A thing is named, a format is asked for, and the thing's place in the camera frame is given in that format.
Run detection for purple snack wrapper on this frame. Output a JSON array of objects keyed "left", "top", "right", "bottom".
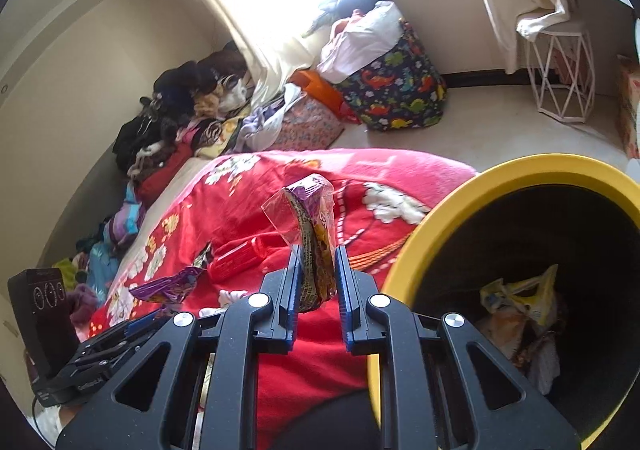
[{"left": 129, "top": 266, "right": 205, "bottom": 311}]

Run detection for purple yellow candy wrapper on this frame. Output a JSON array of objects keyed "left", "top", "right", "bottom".
[{"left": 262, "top": 174, "right": 337, "bottom": 312}]

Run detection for trash inside bin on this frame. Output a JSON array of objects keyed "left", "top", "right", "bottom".
[{"left": 476, "top": 265, "right": 561, "bottom": 396}]

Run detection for yellow rimmed black trash bin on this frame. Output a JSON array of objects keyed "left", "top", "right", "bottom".
[{"left": 368, "top": 154, "right": 639, "bottom": 449}]

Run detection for red transparent lighter case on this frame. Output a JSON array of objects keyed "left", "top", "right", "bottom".
[{"left": 207, "top": 236, "right": 268, "bottom": 282}]

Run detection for red floral blanket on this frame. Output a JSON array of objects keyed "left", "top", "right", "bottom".
[{"left": 86, "top": 148, "right": 478, "bottom": 450}]

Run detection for floral patterned cushion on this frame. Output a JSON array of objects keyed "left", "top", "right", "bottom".
[{"left": 269, "top": 95, "right": 344, "bottom": 151}]

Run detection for orange bag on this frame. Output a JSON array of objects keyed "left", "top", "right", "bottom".
[{"left": 288, "top": 69, "right": 360, "bottom": 124}]

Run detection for dinosaur print laundry basket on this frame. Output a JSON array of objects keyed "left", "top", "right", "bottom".
[{"left": 334, "top": 19, "right": 447, "bottom": 132}]

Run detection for pile of dark clothes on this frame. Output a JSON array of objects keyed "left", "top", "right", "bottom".
[{"left": 112, "top": 42, "right": 248, "bottom": 173}]

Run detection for white clothes in basket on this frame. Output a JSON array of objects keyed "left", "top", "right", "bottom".
[{"left": 316, "top": 0, "right": 402, "bottom": 84}]

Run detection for white vanity desk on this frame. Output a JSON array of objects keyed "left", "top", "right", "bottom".
[{"left": 576, "top": 0, "right": 637, "bottom": 96}]

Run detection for white wire side table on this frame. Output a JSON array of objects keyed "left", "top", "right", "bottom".
[{"left": 525, "top": 19, "right": 596, "bottom": 125}]

